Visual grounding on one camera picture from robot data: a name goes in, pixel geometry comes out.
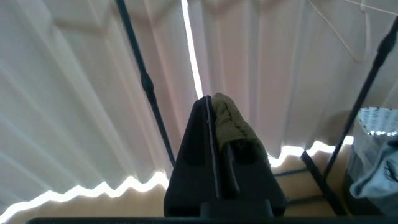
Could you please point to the green printed shirt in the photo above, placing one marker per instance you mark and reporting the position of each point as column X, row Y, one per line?
column 230, row 124

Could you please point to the black clothes rack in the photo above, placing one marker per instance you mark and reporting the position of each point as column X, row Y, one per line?
column 147, row 84

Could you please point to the beige curtain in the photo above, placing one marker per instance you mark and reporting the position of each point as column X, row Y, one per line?
column 77, row 93

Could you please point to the white laundry basket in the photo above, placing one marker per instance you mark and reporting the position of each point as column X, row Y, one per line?
column 376, row 121

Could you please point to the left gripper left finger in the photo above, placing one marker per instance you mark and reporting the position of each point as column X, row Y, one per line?
column 192, row 174

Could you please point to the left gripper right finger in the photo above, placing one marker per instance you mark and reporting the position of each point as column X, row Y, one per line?
column 252, row 180

